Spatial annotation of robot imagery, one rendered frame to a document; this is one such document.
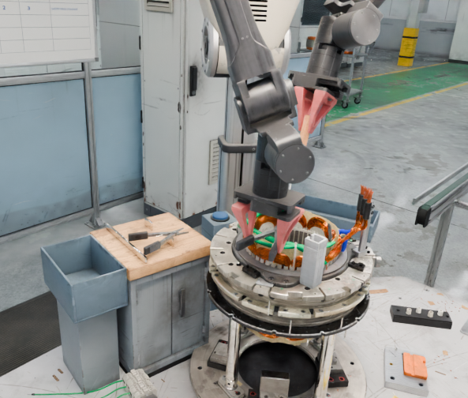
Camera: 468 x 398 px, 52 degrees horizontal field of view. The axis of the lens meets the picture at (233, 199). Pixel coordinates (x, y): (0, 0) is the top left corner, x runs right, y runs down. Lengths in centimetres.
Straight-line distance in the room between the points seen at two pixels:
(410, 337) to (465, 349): 13
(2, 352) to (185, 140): 161
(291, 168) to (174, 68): 248
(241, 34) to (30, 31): 236
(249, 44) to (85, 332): 63
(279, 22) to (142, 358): 85
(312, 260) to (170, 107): 245
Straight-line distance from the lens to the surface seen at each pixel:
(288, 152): 65
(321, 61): 88
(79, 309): 94
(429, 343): 134
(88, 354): 105
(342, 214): 131
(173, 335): 110
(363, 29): 84
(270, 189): 74
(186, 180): 323
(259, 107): 70
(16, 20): 296
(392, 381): 117
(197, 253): 101
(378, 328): 134
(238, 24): 70
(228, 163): 134
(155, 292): 101
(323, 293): 85
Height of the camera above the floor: 155
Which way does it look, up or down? 23 degrees down
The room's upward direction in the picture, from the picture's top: 3 degrees clockwise
